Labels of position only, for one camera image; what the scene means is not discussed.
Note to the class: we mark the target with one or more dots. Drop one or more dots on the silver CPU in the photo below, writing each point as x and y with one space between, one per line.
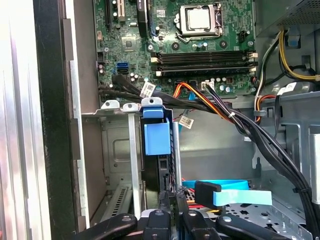
198 18

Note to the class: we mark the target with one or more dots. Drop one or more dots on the white expansion slot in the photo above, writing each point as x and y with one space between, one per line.
121 10

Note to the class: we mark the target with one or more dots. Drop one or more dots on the black graphics card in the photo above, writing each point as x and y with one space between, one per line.
143 15

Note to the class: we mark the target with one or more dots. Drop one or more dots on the grey power supply unit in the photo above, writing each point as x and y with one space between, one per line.
275 12

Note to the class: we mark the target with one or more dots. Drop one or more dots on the white barcode label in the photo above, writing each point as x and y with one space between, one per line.
147 90
286 88
186 122

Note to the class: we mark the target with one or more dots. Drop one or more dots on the black expansion slot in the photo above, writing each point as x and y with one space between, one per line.
108 12

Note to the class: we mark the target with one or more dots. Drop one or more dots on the black PC case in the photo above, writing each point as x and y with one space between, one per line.
55 125

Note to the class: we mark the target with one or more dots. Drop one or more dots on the metal socket cover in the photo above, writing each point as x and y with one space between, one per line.
183 20

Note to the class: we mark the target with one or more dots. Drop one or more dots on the black RAM slot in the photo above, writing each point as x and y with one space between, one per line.
200 70
200 56

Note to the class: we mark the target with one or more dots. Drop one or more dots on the hard disk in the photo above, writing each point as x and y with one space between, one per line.
157 137

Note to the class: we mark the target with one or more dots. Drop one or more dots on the green motherboard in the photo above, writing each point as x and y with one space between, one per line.
112 50

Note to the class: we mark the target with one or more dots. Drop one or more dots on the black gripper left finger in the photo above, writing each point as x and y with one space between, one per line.
157 225

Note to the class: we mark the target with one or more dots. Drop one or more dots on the blue SATA port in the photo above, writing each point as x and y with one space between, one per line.
122 65

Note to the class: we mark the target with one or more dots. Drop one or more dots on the metal disk bay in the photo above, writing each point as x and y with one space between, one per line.
133 150

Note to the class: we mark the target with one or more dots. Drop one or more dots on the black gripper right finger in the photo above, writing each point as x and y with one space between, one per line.
197 225

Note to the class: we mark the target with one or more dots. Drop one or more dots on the metal drive cage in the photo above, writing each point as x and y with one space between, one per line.
295 112

